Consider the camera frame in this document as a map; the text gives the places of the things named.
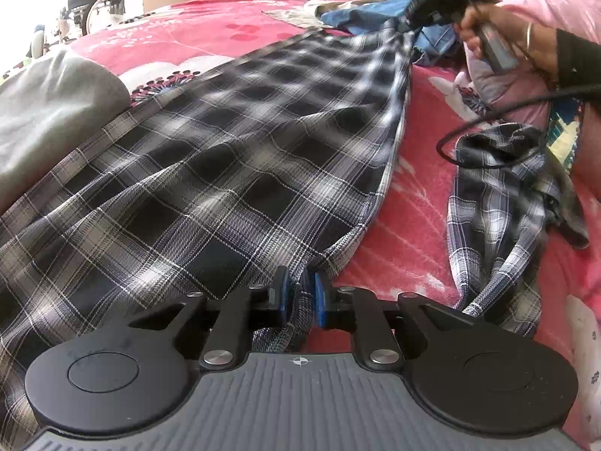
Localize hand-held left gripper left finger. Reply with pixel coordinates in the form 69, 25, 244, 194
129, 265, 294, 372

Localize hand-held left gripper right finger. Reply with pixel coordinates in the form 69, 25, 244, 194
314, 272, 480, 371

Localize black white plaid pants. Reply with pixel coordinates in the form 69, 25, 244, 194
0, 21, 590, 439

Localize person's right hand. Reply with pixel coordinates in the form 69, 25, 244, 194
458, 4, 560, 84

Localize blue denim garment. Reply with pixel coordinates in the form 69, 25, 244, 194
322, 0, 460, 65

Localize pink floral blanket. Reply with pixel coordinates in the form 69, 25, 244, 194
0, 0, 601, 451

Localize grey patterned cloth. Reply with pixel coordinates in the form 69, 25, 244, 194
260, 0, 330, 27

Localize colourful printed cloth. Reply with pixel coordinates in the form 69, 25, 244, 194
546, 103, 584, 176

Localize grey folded sweatshirt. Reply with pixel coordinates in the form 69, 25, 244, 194
0, 49, 133, 213

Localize green padded headrest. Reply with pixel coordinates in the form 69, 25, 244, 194
29, 26, 48, 58

